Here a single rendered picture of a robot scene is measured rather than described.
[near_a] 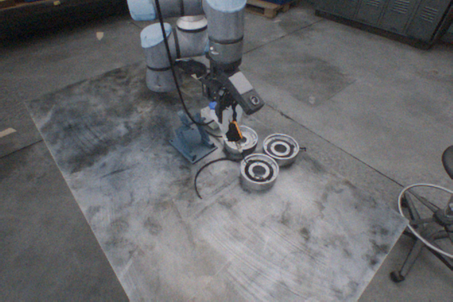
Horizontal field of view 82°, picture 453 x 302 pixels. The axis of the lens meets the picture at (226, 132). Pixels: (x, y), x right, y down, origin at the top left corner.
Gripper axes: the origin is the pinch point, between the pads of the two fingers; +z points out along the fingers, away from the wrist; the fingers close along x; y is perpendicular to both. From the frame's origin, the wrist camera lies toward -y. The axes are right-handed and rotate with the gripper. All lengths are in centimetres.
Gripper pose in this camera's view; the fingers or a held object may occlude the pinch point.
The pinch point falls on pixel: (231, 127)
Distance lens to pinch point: 70.5
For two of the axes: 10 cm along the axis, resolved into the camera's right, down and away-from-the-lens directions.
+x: -7.3, 4.6, -5.0
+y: -6.8, -5.0, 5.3
